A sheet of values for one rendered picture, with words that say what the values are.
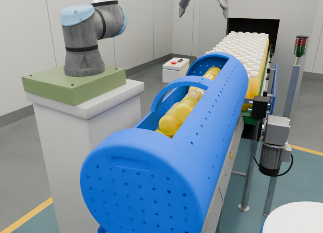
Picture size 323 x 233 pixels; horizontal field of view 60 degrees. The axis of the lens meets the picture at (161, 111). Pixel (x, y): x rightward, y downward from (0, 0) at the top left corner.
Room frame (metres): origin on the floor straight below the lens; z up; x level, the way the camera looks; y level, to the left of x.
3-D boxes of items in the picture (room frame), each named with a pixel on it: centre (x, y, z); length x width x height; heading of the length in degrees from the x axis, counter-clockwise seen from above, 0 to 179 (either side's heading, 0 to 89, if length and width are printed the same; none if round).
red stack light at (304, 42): (1.54, -0.76, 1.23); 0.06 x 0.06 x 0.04
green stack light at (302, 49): (1.54, -0.76, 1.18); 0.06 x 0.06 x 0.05
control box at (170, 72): (1.61, -0.09, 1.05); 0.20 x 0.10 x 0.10; 159
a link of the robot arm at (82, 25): (1.04, 0.29, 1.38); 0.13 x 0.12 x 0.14; 145
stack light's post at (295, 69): (1.54, -0.76, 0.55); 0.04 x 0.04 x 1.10; 69
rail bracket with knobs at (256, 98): (1.28, -0.49, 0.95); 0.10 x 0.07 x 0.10; 69
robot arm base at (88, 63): (1.03, 0.29, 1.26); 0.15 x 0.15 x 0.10
